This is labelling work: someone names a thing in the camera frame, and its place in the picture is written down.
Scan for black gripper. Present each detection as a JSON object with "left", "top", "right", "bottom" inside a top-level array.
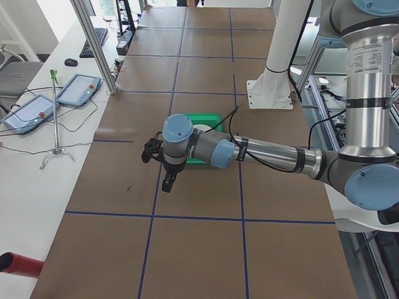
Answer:
[{"left": 161, "top": 155, "right": 186, "bottom": 192}]

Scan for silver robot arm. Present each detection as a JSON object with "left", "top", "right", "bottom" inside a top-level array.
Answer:
[{"left": 159, "top": 1, "right": 398, "bottom": 211}]

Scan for white round plate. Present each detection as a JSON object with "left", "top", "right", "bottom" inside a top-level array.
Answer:
[{"left": 193, "top": 124, "right": 213, "bottom": 133}]

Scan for green plastic tray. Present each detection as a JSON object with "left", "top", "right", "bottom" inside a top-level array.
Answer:
[{"left": 182, "top": 113, "right": 223, "bottom": 166}]

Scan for far blue teach pendant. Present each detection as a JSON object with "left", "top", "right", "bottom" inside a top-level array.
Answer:
[{"left": 56, "top": 74, "right": 101, "bottom": 107}]

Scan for blue teach pendant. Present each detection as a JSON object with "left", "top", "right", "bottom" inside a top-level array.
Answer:
[
  {"left": 56, "top": 74, "right": 101, "bottom": 107},
  {"left": 1, "top": 94, "right": 54, "bottom": 134}
]

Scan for black computer mouse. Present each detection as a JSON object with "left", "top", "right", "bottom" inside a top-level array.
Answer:
[{"left": 64, "top": 58, "right": 79, "bottom": 67}]

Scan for metal reacher grabber tool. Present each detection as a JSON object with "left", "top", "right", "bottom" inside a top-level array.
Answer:
[{"left": 39, "top": 69, "right": 75, "bottom": 170}]

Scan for near blue teach pendant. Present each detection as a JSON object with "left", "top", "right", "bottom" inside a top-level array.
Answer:
[{"left": 1, "top": 94, "right": 54, "bottom": 134}]

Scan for black keyboard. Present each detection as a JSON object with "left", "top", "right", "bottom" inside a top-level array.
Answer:
[{"left": 79, "top": 27, "right": 108, "bottom": 59}]

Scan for red cylinder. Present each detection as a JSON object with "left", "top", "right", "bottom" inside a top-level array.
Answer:
[{"left": 1, "top": 252, "right": 44, "bottom": 278}]

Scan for white plastic chair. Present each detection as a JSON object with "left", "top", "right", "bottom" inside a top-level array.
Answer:
[{"left": 324, "top": 184, "right": 398, "bottom": 233}]

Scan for grey office chair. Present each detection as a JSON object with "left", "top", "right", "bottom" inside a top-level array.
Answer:
[{"left": 1, "top": 40, "right": 43, "bottom": 110}]

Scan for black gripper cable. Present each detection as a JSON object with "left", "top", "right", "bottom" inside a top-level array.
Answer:
[{"left": 226, "top": 105, "right": 331, "bottom": 172}]

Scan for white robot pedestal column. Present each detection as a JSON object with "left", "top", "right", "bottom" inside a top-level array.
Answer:
[{"left": 247, "top": 0, "right": 313, "bottom": 110}]

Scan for aluminium frame post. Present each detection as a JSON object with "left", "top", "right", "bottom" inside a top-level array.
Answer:
[{"left": 70, "top": 0, "right": 117, "bottom": 95}]

